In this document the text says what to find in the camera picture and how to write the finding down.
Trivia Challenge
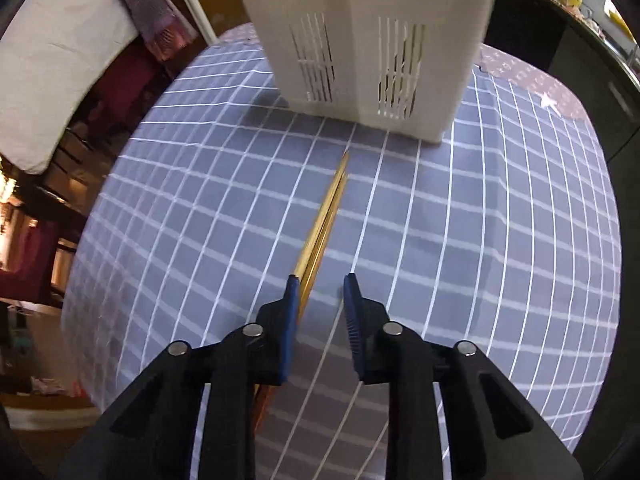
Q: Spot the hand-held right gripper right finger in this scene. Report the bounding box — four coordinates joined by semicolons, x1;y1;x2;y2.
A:
342;272;586;480

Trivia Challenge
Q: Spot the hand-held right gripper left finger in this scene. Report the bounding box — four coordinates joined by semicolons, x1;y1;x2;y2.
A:
57;274;302;480

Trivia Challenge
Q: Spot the white plastic utensil holder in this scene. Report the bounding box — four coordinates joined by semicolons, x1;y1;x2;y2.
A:
224;0;502;142

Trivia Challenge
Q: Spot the blue checked tablecloth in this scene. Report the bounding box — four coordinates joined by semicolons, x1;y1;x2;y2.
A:
60;22;624;480

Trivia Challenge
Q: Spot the dark dining furniture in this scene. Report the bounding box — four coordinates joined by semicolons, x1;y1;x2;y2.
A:
0;110;121;306

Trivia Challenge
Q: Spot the red upholstered chair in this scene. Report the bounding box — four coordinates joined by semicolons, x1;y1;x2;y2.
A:
85;42;176;133

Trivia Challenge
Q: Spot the purple checked apron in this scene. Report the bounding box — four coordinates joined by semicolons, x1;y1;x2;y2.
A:
97;0;198;63

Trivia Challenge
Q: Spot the white hanging sheet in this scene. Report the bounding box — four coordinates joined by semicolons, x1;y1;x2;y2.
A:
0;0;141;176

